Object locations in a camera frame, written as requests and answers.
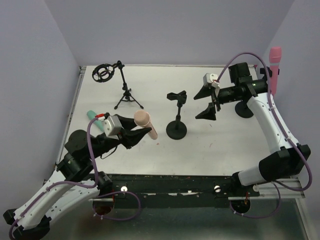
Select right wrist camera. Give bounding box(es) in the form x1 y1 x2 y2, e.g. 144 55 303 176
203 73 220 89

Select black tripod shock-mount stand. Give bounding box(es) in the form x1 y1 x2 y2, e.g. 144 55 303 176
91 60 144 110

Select black round-base mic stand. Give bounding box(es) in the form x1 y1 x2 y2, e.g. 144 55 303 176
235 67 272 119

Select black front mounting rail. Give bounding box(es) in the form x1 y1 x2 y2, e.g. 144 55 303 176
93 174 260 209

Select mint green toy microphone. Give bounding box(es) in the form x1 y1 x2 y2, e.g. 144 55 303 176
86 110 106 133

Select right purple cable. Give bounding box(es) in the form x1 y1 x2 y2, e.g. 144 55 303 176
214 51 313 220

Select purple cable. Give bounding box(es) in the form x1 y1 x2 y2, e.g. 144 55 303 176
214 51 313 220
8 117 142 240

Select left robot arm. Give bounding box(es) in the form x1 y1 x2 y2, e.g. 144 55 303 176
3 113 152 240

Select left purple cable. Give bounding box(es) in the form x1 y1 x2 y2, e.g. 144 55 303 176
8 117 142 240

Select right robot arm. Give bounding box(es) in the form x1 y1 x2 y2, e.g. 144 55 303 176
194 62 311 186

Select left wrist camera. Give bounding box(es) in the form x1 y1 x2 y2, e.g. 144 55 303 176
95 113 123 137

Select beige toy microphone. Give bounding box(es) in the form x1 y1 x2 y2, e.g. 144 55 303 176
133 109 158 140

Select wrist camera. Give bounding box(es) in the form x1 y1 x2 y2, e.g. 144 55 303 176
203 73 220 89
95 113 123 137

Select aluminium side frame rail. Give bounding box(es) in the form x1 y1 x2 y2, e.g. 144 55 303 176
39 65 87 201

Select pink toy microphone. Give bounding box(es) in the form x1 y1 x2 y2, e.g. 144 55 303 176
269 46 282 96

